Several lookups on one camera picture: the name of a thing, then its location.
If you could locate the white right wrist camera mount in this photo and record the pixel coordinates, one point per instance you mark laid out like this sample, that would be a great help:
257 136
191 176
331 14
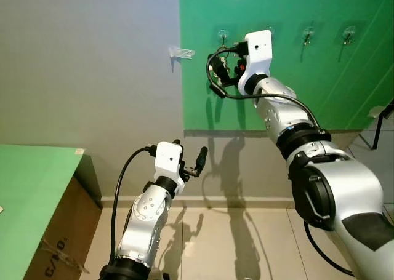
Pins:
257 52

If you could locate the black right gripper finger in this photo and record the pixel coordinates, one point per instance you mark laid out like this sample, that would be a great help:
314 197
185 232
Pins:
223 68

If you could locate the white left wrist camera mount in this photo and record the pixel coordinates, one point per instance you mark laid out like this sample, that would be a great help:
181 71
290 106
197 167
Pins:
167 160

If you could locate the white board corner tape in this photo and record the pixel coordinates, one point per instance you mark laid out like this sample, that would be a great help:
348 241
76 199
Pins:
375 111

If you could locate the green wall board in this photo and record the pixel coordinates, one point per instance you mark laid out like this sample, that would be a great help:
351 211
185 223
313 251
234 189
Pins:
345 77

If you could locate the clear adhesive wall hook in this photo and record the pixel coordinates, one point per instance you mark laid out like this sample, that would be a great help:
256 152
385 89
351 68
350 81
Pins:
309 34
349 32
223 34

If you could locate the black chair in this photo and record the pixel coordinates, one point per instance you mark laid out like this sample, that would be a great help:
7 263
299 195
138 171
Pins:
386 111

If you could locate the white corner tape piece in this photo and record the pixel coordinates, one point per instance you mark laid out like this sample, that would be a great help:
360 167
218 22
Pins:
79 151

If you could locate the brown cardboard box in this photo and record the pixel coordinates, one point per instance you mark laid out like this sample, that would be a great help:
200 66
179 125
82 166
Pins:
68 231

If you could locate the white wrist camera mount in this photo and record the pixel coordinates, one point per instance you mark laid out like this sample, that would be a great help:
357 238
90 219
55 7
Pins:
167 160
257 52

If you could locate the clear wall tape piece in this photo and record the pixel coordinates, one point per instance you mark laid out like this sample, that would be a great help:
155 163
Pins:
181 52

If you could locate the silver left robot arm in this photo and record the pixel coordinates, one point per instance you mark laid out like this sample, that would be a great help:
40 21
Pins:
141 224

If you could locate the green table board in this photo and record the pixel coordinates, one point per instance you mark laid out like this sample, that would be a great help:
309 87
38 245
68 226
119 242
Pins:
31 194

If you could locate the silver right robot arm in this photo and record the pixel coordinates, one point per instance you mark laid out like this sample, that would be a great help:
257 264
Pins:
332 181

